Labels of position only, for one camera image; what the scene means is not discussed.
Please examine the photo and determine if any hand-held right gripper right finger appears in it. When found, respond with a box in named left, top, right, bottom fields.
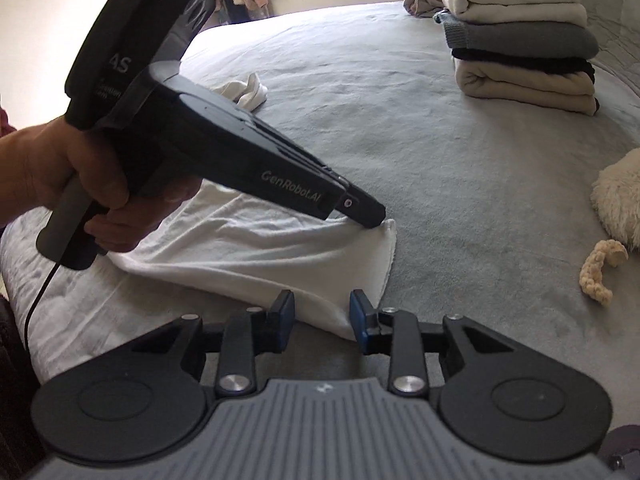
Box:
left=350, top=290, right=511, bottom=396

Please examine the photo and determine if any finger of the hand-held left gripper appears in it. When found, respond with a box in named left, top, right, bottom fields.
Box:
left=334, top=182, right=386, bottom=228

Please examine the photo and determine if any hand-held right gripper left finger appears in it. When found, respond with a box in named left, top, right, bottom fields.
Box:
left=132, top=290, right=296, bottom=396

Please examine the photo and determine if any white shirt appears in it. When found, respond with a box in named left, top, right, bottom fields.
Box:
left=107, top=72, right=398, bottom=341

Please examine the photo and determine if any person's left hand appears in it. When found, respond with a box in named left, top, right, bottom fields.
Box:
left=0, top=115, right=201, bottom=256

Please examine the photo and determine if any folded beige garment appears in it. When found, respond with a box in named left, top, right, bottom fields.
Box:
left=455, top=60, right=600, bottom=116

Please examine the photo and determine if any folded black garment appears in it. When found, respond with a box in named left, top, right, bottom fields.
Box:
left=451, top=47, right=596, bottom=86

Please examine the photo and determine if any folded grey garment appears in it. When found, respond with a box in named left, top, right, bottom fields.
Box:
left=434, top=9, right=600, bottom=61

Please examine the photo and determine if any cream knitted piece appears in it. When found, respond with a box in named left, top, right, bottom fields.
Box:
left=579, top=240, right=628, bottom=306

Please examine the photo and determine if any fluffy cream plush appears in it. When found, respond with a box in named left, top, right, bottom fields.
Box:
left=591, top=147, right=640, bottom=251

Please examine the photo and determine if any folded white garment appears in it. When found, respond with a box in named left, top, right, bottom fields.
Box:
left=442, top=0, right=588, bottom=28

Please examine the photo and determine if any grey quilted headboard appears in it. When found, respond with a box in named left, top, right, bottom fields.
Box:
left=565, top=0, right=640, bottom=91

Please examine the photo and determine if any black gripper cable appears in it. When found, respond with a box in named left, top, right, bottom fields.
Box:
left=22, top=260, right=61, bottom=351

